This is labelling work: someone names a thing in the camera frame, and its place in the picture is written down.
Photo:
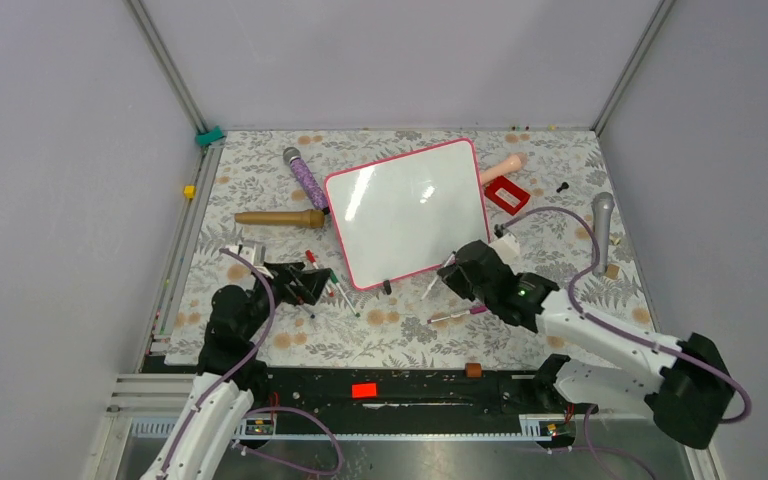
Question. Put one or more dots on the silver grey microphone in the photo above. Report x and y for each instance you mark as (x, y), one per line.
(603, 205)

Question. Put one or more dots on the purple glitter microphone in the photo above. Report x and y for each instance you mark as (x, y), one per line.
(292, 157)

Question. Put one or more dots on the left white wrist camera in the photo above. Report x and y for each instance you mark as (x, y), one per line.
(254, 253)

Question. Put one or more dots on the red rectangular frame block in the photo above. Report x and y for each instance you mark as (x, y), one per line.
(507, 195)

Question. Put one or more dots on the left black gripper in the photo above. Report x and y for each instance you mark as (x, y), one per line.
(283, 274)

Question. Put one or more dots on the pink capped marker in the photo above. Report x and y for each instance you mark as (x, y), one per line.
(470, 311)

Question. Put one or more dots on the small tan wooden cube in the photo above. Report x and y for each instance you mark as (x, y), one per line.
(612, 271)

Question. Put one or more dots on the teal corner bracket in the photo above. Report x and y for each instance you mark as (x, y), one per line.
(207, 138)

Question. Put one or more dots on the green capped marker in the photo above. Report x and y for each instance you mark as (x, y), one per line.
(336, 281)

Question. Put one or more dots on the blue capped marker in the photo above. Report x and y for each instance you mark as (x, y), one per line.
(306, 310)

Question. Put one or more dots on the black capped marker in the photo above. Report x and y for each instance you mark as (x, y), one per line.
(435, 278)

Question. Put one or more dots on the pink framed whiteboard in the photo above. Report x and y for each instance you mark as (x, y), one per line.
(400, 216)

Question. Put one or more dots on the pink toy microphone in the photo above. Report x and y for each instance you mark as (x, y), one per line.
(511, 164)

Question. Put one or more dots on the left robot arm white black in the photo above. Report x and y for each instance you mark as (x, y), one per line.
(229, 380)

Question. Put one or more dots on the small yellow cube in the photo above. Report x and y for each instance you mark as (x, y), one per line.
(189, 192)

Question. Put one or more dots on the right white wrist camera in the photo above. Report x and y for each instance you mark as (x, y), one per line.
(507, 248)

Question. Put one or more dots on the red tape label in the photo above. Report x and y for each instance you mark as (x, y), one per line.
(364, 390)

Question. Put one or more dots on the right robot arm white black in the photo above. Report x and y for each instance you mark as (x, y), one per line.
(683, 386)

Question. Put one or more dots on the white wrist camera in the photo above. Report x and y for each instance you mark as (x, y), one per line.
(507, 248)
(254, 253)

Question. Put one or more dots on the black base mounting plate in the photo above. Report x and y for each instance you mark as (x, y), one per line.
(411, 401)

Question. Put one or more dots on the small brown block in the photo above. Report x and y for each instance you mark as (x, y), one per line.
(473, 370)

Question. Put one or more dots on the red capped marker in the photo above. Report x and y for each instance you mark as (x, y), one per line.
(312, 259)

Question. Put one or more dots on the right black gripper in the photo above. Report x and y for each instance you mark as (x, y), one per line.
(452, 275)

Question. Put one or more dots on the floral patterned table mat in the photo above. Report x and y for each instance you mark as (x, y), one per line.
(392, 329)

